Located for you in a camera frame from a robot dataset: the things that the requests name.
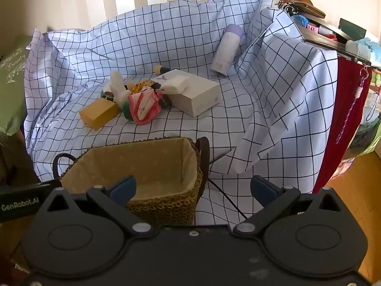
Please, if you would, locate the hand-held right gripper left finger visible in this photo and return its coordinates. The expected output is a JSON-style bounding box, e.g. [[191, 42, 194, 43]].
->
[[38, 175, 156, 238]]

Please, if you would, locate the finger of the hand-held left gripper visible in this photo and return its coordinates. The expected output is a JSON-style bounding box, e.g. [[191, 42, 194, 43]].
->
[[42, 179, 62, 192]]

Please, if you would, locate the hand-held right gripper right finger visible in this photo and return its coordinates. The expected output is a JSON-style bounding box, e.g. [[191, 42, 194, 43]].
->
[[232, 175, 348, 236]]

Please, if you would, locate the woven basket with fabric liner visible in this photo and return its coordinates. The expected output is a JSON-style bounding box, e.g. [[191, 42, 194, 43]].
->
[[53, 136, 211, 226]]

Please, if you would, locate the white cloth with pink edging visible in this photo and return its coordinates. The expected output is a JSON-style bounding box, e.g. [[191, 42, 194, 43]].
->
[[128, 86, 163, 126]]

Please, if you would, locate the yellow patterned pouch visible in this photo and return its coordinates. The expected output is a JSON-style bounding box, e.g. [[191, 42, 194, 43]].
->
[[131, 80, 154, 96]]

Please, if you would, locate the white plush toy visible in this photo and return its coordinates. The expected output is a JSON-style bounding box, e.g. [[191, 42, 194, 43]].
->
[[109, 71, 132, 108]]

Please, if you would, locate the mustard yellow box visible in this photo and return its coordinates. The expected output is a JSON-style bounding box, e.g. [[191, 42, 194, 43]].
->
[[79, 99, 121, 130]]

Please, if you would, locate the red cloth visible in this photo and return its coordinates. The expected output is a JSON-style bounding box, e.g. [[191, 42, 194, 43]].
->
[[312, 55, 372, 194]]

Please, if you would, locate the green printed bag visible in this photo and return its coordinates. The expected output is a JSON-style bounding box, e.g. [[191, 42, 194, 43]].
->
[[0, 34, 37, 136]]

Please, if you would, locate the white rectangular box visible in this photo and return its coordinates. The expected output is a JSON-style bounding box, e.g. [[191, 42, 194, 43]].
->
[[153, 69, 221, 118]]

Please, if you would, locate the white bottle with purple lid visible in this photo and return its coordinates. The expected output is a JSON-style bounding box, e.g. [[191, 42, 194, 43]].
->
[[210, 24, 243, 75]]

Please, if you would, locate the cluttered wooden shelf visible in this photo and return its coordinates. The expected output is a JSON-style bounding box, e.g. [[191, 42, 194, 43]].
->
[[302, 21, 374, 67]]

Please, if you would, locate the blue checked bed sheet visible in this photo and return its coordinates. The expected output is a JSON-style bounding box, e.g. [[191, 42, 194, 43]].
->
[[24, 0, 340, 225]]

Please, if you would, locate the blue round container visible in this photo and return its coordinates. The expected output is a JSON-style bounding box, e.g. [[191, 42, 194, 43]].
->
[[292, 15, 311, 29]]

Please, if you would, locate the light blue packet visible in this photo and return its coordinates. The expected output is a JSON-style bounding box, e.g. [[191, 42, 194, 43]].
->
[[345, 37, 381, 61]]

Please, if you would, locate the black and white striped pouch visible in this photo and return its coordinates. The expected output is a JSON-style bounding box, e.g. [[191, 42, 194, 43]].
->
[[275, 1, 298, 15]]

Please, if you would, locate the dark green box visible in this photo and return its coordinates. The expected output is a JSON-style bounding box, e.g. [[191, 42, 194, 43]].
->
[[339, 18, 367, 38]]

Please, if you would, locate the brown wallet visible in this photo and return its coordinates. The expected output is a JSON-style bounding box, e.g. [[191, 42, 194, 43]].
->
[[295, 4, 327, 19]]

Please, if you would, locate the black cable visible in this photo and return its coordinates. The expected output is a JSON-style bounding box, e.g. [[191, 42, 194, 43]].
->
[[208, 153, 247, 219]]

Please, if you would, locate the pink beaded strap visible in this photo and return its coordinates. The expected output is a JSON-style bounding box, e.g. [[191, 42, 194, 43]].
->
[[336, 66, 368, 143]]

